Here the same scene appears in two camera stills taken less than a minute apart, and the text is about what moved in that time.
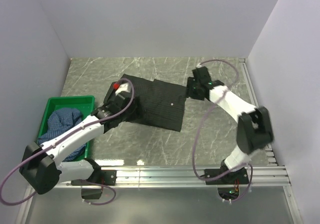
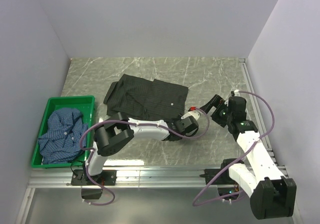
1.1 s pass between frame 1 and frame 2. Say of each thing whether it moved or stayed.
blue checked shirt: stayed
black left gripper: moved
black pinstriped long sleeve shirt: stayed
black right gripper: moved
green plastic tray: stayed
